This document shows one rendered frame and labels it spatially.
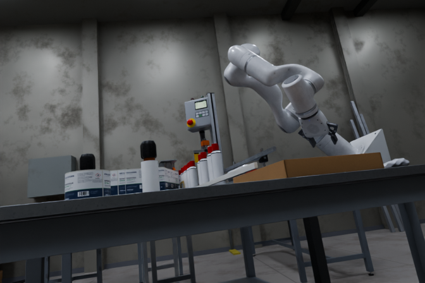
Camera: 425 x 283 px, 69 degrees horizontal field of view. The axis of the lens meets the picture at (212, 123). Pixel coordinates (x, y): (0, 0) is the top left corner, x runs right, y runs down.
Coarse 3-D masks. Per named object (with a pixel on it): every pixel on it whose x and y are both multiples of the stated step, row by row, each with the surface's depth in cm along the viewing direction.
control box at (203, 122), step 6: (186, 102) 198; (192, 102) 197; (186, 108) 197; (192, 108) 196; (204, 108) 193; (186, 114) 196; (192, 114) 195; (192, 120) 194; (198, 120) 193; (204, 120) 192; (210, 120) 190; (192, 126) 193; (198, 126) 192; (204, 126) 192; (192, 132) 201
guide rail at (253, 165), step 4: (252, 164) 98; (256, 164) 97; (240, 168) 107; (244, 168) 104; (248, 168) 101; (252, 168) 98; (256, 168) 97; (232, 172) 115; (236, 172) 111; (240, 172) 107; (244, 172) 105; (220, 176) 128; (224, 176) 123; (228, 176) 119; (232, 176) 115; (212, 180) 137; (216, 180) 132; (220, 180) 128; (224, 180) 125; (200, 184) 156; (204, 184) 150; (208, 184) 144; (212, 184) 141
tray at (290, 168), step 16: (288, 160) 64; (304, 160) 66; (320, 160) 67; (336, 160) 68; (352, 160) 69; (368, 160) 71; (240, 176) 86; (256, 176) 77; (272, 176) 69; (288, 176) 63
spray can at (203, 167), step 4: (204, 152) 163; (200, 156) 164; (204, 156) 163; (200, 160) 162; (204, 160) 161; (200, 164) 161; (204, 164) 161; (200, 168) 161; (204, 168) 160; (200, 172) 161; (204, 172) 159; (208, 172) 160; (204, 176) 159; (208, 176) 159; (204, 180) 159; (208, 180) 159
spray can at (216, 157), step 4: (212, 144) 146; (216, 144) 145; (212, 148) 145; (216, 148) 145; (212, 152) 144; (216, 152) 143; (220, 152) 144; (212, 156) 143; (216, 156) 143; (220, 156) 143; (212, 160) 143; (216, 160) 142; (220, 160) 143; (212, 164) 143; (216, 164) 142; (220, 164) 142; (212, 168) 143; (216, 168) 141; (220, 168) 141; (216, 172) 141; (220, 172) 141; (216, 176) 140; (216, 184) 140
